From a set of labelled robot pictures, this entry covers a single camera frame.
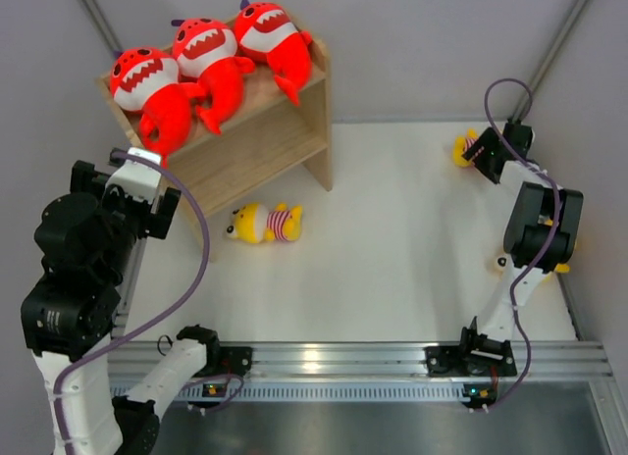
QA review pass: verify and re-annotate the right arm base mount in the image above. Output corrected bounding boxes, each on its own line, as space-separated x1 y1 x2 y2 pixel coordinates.
425 318 517 378

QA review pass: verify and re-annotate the yellow striped plush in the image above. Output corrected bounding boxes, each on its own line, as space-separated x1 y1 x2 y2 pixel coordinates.
226 203 303 244
451 128 478 168

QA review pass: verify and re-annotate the red shark plush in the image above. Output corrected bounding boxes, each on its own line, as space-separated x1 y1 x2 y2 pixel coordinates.
233 0 312 106
171 18 255 134
109 46 206 167

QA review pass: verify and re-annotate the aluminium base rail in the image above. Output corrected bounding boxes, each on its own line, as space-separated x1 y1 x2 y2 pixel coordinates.
105 340 613 383

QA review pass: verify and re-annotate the wooden two-tier shelf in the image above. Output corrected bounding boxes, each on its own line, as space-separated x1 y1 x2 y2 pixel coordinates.
96 13 335 264

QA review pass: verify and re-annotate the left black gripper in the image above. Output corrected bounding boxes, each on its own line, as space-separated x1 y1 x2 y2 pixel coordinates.
71 162 177 286

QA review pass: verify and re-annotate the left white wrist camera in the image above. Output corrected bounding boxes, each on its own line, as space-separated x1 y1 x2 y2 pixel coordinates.
106 159 161 205

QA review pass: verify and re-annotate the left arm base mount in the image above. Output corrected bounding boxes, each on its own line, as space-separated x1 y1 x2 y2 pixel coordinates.
194 346 253 378

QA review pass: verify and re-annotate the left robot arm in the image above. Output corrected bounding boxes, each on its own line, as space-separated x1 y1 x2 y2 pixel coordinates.
21 150 222 454

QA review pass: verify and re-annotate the grey slotted cable duct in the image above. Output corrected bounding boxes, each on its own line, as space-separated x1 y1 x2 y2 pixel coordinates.
175 381 470 403

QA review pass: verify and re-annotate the yellow striped plush edge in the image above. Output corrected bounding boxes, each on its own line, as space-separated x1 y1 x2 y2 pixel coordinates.
493 219 580 276

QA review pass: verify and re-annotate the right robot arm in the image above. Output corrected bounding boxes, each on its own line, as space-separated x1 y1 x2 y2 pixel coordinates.
452 122 584 341

